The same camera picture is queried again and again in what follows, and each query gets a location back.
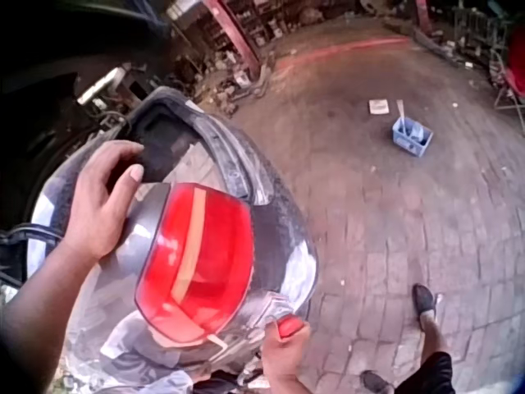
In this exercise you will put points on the grey car body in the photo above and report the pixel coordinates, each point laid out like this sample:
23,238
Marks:
283,246

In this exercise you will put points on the white paper sheet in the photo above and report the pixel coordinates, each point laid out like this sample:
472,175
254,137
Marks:
378,106

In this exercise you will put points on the shelves with car parts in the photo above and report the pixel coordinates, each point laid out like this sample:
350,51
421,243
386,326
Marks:
270,20

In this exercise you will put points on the person's right hand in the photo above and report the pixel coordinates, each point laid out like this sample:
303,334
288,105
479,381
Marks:
285,353

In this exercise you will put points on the wooden stick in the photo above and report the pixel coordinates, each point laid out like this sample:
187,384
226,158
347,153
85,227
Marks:
401,113

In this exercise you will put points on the person's legs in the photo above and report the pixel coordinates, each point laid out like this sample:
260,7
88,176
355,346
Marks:
430,340

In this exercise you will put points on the heap of scrap parts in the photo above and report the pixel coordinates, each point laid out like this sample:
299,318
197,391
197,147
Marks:
229,88

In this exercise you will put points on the blue plastic crate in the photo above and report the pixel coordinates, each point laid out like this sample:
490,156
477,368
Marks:
411,137

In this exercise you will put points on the person's left hand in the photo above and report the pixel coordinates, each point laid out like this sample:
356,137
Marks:
92,213

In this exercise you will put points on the red metal chair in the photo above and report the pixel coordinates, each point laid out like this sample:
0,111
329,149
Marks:
514,65

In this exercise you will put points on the red metal pillar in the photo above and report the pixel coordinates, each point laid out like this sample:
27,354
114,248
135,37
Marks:
240,39

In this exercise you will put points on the red car tail light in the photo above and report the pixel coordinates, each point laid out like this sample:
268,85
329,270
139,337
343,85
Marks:
201,262

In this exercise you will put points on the rack of metal parts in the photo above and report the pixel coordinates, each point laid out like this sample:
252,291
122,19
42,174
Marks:
463,33

